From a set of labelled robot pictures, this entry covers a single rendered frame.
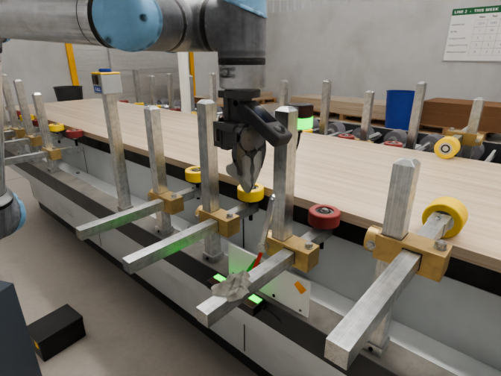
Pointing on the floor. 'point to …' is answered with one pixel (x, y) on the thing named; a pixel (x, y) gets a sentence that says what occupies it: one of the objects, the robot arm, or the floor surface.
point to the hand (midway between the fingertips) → (250, 188)
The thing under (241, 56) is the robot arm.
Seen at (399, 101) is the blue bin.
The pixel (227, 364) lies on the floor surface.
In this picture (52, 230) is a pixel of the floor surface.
